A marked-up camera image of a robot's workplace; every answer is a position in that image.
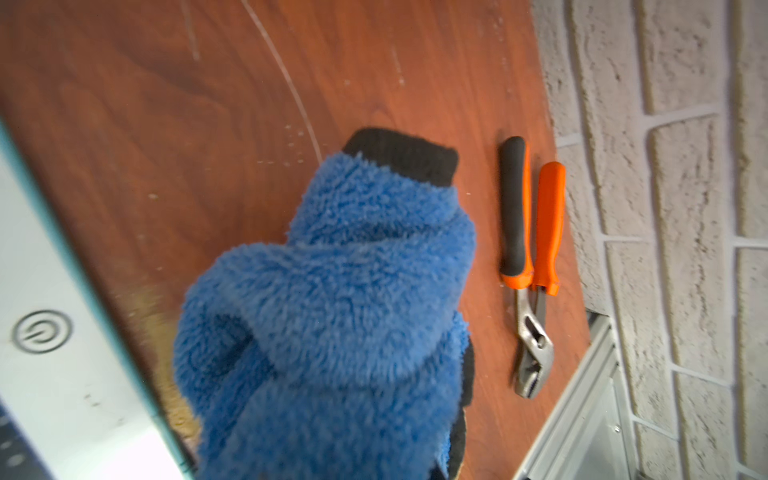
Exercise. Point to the orange handled pliers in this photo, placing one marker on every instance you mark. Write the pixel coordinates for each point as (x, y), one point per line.
(532, 219)

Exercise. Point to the blue microfiber cleaning mitt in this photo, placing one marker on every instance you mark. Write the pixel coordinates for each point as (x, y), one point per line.
(340, 353)

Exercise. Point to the aluminium mounting rail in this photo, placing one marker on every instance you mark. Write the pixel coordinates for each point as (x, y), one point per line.
(589, 434)

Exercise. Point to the blue-edged drawing tablet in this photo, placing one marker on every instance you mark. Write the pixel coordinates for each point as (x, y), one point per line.
(73, 403)

